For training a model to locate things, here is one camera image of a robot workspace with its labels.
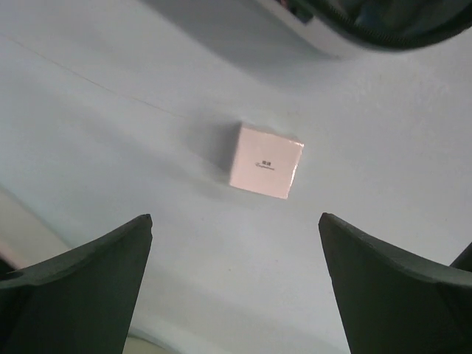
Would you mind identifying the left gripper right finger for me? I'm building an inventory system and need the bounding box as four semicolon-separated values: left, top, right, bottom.
319;213;471;353

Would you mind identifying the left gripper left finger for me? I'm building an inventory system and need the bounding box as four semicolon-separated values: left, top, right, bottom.
1;215;152;353

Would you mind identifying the small white square box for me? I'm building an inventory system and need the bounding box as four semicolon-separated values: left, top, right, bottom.
229;123;304;200

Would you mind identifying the black white space suitcase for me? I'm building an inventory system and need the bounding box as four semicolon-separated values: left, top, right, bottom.
147;0;472;60

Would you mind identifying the cream oval tray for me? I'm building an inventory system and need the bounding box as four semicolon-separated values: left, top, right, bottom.
0;188;70;269

